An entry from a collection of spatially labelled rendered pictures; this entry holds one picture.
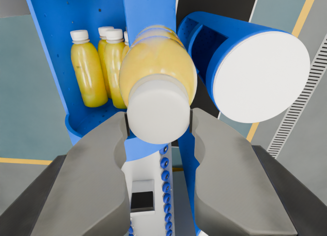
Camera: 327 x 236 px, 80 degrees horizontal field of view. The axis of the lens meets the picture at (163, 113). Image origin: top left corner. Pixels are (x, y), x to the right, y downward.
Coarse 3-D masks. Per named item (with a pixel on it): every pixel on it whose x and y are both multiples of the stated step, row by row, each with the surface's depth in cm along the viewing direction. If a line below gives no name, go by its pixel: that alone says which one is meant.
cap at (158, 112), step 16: (160, 80) 12; (144, 96) 11; (160, 96) 11; (176, 96) 11; (128, 112) 11; (144, 112) 11; (160, 112) 11; (176, 112) 12; (144, 128) 12; (160, 128) 12; (176, 128) 12
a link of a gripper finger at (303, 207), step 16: (272, 160) 8; (272, 176) 7; (288, 176) 7; (288, 192) 6; (304, 192) 6; (288, 208) 6; (304, 208) 6; (320, 208) 6; (304, 224) 6; (320, 224) 6
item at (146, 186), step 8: (136, 184) 88; (144, 184) 87; (152, 184) 87; (136, 192) 82; (144, 192) 82; (152, 192) 82; (136, 200) 79; (144, 200) 79; (152, 200) 78; (136, 208) 76; (144, 208) 76; (152, 208) 76
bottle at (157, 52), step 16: (144, 32) 21; (160, 32) 19; (144, 48) 15; (160, 48) 14; (176, 48) 15; (128, 64) 14; (144, 64) 13; (160, 64) 13; (176, 64) 14; (192, 64) 16; (128, 80) 14; (144, 80) 13; (176, 80) 13; (192, 80) 15; (128, 96) 13; (192, 96) 15
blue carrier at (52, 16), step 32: (32, 0) 38; (64, 0) 46; (96, 0) 50; (128, 0) 29; (160, 0) 32; (64, 32) 47; (96, 32) 53; (128, 32) 30; (64, 64) 48; (64, 96) 48; (128, 160) 42
